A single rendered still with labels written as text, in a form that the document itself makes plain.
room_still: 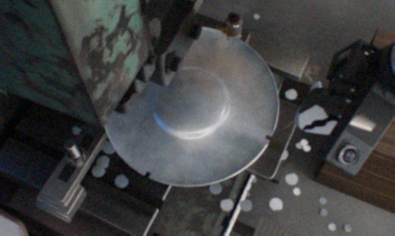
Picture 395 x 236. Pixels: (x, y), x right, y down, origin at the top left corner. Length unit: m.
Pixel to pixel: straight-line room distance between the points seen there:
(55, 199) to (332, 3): 1.45
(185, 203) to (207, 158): 0.15
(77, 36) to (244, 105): 0.48
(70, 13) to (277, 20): 1.58
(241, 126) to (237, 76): 0.09
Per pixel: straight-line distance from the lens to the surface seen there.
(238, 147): 0.78
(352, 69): 0.61
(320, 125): 0.69
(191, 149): 0.78
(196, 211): 0.89
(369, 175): 1.46
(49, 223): 0.94
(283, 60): 1.03
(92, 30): 0.39
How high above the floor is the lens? 1.50
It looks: 63 degrees down
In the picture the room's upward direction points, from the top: straight up
